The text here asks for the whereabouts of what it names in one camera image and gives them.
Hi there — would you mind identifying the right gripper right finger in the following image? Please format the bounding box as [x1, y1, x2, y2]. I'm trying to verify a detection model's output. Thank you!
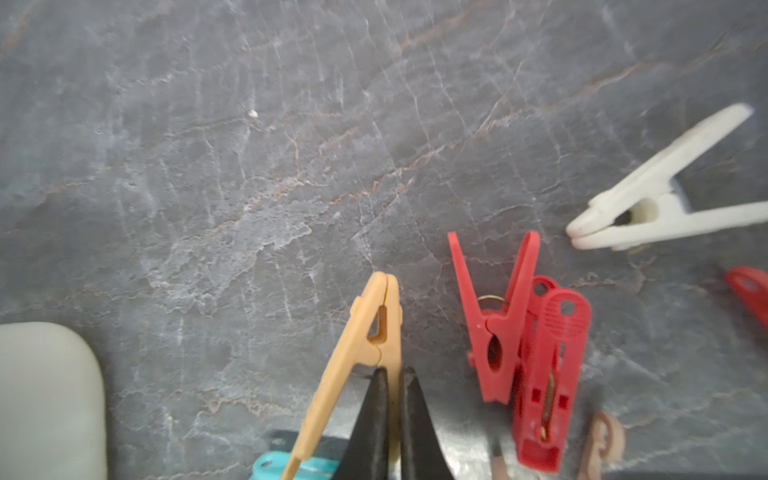
[400, 367, 454, 480]

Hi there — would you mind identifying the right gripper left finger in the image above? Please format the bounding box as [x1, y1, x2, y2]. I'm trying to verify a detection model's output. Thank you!
[332, 367, 390, 480]

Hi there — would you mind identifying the tan clothespin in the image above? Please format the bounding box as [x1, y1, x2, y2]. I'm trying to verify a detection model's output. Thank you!
[281, 272, 402, 479]

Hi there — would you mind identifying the white plastic storage box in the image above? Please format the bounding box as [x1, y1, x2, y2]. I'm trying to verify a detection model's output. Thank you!
[1, 322, 108, 479]

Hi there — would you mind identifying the teal clothespin upper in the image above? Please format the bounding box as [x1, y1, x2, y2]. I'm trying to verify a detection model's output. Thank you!
[250, 451, 340, 480]

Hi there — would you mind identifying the red clothespin pair left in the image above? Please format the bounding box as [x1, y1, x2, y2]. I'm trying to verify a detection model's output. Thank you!
[448, 231, 592, 473]

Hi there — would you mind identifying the beige brown clothespin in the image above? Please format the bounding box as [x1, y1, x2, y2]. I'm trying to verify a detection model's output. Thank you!
[577, 411, 626, 480]

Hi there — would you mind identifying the white clothespin far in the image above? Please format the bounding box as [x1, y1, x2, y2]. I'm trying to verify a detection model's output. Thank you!
[566, 103, 767, 251]

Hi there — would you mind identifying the red clothespin right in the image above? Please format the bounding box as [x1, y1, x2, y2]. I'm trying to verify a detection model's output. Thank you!
[725, 266, 768, 328]

